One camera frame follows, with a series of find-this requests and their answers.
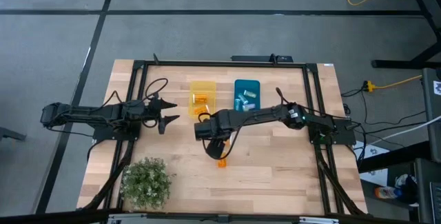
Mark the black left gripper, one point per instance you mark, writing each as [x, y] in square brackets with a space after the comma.
[155, 112]

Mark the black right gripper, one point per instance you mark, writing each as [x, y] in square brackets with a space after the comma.
[215, 148]

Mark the orange medicine bottle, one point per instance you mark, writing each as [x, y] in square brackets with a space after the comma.
[200, 98]
[222, 163]
[200, 110]

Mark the teal pill vial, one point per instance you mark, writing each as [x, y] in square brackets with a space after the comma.
[237, 104]

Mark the purple pill vial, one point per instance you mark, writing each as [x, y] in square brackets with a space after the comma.
[248, 107]

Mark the green-teal pill vial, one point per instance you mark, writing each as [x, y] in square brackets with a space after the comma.
[243, 99]

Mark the yellow pill vial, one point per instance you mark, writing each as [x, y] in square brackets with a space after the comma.
[249, 94]

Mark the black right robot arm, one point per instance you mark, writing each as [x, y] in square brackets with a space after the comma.
[262, 113]

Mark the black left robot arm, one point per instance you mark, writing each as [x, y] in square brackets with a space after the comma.
[96, 113]

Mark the yellow translucent plastic bin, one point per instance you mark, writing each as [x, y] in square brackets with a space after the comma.
[202, 89]

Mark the blue plastic bin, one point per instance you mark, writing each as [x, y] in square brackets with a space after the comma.
[246, 86]

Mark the potted green plant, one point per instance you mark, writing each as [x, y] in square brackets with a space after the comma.
[146, 182]

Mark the black aluminium crossbeam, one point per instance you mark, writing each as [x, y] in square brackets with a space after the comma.
[241, 219]

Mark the black chair foot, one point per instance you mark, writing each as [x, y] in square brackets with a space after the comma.
[10, 133]

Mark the white paper sheet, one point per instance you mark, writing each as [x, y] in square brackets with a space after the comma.
[377, 179]

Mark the black shelf beam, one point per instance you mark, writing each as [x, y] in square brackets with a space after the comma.
[389, 158]

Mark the orange and blue bottle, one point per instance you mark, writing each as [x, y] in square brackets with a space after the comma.
[384, 192]

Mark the black and white shoe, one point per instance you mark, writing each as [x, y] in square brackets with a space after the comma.
[406, 186]

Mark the dark grey box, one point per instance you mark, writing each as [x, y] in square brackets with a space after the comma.
[427, 182]

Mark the dark grey computer case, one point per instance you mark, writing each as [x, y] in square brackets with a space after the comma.
[432, 120]

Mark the black aluminium table frame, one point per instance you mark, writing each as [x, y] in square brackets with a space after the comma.
[224, 64]

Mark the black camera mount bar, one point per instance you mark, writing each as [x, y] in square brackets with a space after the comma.
[262, 58]

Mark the black desk leg frame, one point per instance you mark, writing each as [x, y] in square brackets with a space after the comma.
[392, 64]

